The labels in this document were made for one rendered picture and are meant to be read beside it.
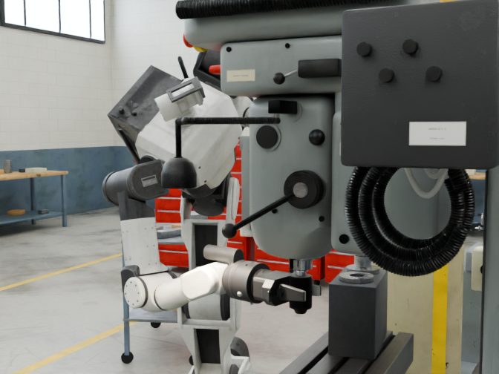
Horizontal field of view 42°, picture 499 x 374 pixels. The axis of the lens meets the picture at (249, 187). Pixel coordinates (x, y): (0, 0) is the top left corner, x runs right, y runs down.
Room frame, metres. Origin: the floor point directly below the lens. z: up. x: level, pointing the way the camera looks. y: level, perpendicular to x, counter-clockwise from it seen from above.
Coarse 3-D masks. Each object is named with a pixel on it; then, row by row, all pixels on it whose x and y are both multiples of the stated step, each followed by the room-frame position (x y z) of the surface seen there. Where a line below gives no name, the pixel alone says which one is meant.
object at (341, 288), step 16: (352, 272) 1.66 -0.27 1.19; (368, 272) 1.68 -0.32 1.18; (384, 272) 1.72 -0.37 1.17; (336, 288) 1.59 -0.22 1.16; (352, 288) 1.58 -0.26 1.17; (368, 288) 1.56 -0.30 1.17; (384, 288) 1.70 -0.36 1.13; (336, 304) 1.59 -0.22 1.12; (352, 304) 1.58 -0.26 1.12; (368, 304) 1.56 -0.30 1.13; (384, 304) 1.70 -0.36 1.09; (336, 320) 1.59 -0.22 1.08; (352, 320) 1.58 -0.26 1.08; (368, 320) 1.56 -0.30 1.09; (384, 320) 1.71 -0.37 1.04; (336, 336) 1.59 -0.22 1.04; (352, 336) 1.58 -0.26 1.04; (368, 336) 1.56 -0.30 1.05; (384, 336) 1.71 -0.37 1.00; (336, 352) 1.59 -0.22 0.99; (352, 352) 1.58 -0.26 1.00; (368, 352) 1.56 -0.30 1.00
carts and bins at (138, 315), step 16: (160, 224) 4.84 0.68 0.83; (176, 224) 4.46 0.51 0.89; (160, 240) 4.14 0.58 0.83; (176, 240) 4.13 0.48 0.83; (128, 320) 4.13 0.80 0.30; (144, 320) 4.12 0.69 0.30; (160, 320) 4.11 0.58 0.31; (176, 320) 4.10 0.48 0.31; (128, 336) 4.15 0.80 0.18; (128, 352) 4.14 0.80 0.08
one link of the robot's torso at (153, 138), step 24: (144, 72) 1.84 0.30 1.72; (144, 96) 1.79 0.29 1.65; (216, 96) 1.75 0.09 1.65; (120, 120) 1.76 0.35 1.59; (144, 120) 1.74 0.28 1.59; (144, 144) 1.71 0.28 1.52; (168, 144) 1.69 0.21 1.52; (192, 144) 1.69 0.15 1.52; (216, 144) 1.73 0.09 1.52; (216, 168) 1.80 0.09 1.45; (192, 192) 1.85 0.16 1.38
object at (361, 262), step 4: (356, 256) 1.71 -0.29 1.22; (360, 256) 1.71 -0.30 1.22; (364, 256) 1.70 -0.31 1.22; (356, 260) 1.71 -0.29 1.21; (360, 260) 1.71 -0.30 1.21; (364, 260) 1.70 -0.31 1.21; (368, 260) 1.71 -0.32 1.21; (356, 264) 1.71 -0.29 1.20; (360, 264) 1.71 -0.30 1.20; (364, 264) 1.70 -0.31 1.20; (368, 264) 1.71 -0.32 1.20; (356, 268) 1.71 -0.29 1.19; (360, 268) 1.71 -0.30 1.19; (364, 268) 1.70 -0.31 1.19; (368, 268) 1.71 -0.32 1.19
